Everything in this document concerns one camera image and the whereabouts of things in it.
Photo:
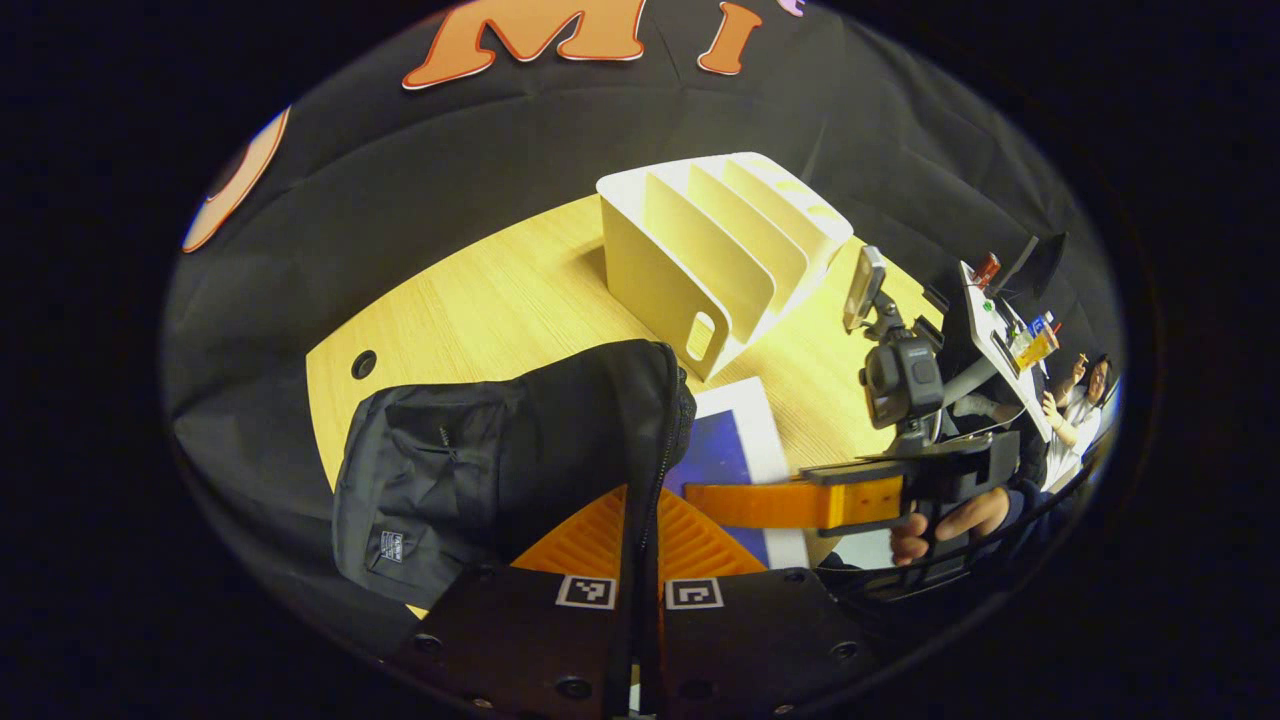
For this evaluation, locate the blue cover book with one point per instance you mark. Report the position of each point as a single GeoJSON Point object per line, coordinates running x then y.
{"type": "Point", "coordinates": [735, 440]}

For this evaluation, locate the dark computer monitor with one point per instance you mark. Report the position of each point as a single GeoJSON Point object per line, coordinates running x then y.
{"type": "Point", "coordinates": [1040, 260]}

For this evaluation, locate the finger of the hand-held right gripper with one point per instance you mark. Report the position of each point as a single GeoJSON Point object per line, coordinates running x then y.
{"type": "Point", "coordinates": [780, 505]}

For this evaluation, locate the orange drink cup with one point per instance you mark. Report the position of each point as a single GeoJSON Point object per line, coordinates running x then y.
{"type": "Point", "coordinates": [1030, 350]}

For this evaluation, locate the black schoolbag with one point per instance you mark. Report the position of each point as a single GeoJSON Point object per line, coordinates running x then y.
{"type": "Point", "coordinates": [450, 480]}

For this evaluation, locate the small red desk item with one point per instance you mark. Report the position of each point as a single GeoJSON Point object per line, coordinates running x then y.
{"type": "Point", "coordinates": [986, 270]}

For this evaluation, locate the white bookshelf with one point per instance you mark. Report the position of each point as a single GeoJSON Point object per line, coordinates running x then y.
{"type": "Point", "coordinates": [650, 270]}

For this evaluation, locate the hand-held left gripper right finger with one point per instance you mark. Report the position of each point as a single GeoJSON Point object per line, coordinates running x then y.
{"type": "Point", "coordinates": [750, 640]}

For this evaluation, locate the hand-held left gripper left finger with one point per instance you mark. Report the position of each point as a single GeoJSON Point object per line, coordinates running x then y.
{"type": "Point", "coordinates": [500, 640]}

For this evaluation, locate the white office desk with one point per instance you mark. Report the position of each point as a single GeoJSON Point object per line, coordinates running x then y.
{"type": "Point", "coordinates": [985, 330]}

